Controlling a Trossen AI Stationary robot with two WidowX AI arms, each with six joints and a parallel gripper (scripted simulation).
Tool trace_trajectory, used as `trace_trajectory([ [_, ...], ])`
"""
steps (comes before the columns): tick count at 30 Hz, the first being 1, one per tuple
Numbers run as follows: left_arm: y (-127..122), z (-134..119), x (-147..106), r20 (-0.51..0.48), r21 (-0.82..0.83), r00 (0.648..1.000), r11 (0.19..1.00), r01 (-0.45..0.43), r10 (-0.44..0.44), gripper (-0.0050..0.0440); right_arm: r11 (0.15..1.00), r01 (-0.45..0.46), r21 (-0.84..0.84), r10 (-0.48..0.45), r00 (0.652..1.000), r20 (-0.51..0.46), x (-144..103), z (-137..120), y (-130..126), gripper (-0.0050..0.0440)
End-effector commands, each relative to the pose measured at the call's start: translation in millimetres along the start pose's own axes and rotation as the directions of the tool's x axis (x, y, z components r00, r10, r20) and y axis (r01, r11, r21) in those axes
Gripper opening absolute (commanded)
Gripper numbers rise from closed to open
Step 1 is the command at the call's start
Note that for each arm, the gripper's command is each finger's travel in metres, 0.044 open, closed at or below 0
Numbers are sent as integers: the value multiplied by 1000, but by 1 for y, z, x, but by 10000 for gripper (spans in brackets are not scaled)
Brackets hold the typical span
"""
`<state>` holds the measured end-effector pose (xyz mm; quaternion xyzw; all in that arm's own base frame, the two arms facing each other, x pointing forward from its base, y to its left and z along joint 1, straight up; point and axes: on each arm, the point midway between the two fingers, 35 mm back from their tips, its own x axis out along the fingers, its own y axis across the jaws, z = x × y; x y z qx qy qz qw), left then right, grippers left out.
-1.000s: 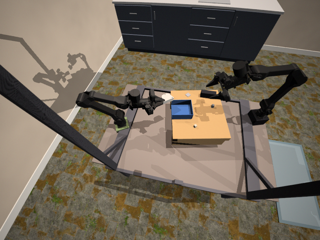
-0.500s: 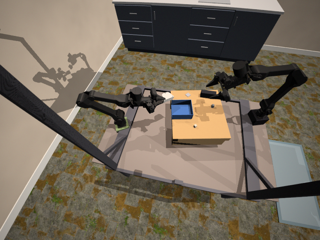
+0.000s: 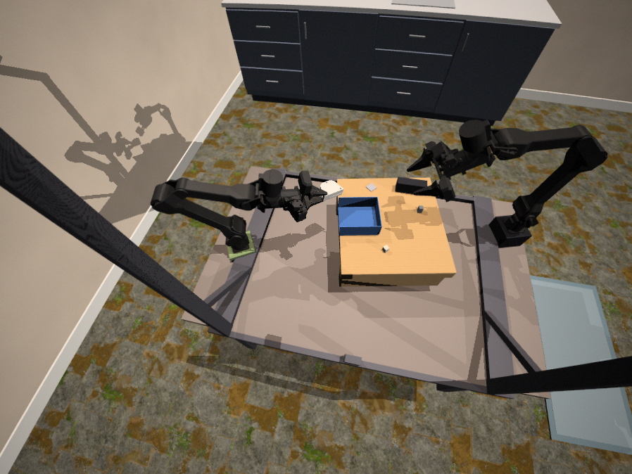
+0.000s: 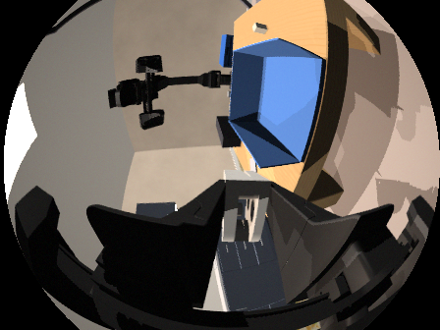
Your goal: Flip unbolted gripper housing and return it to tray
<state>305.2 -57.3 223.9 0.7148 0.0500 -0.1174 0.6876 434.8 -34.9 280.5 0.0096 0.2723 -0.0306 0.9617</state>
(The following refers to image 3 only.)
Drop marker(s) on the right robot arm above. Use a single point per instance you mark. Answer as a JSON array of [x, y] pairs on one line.
[[585, 154]]

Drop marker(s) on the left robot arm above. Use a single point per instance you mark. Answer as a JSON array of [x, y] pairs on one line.
[[265, 195]]

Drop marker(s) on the blue open-top tray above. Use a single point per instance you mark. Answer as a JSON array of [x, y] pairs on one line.
[[359, 216]]

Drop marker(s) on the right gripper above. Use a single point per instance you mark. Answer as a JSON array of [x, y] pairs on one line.
[[444, 187]]

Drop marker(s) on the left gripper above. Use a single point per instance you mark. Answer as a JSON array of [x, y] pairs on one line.
[[310, 195]]

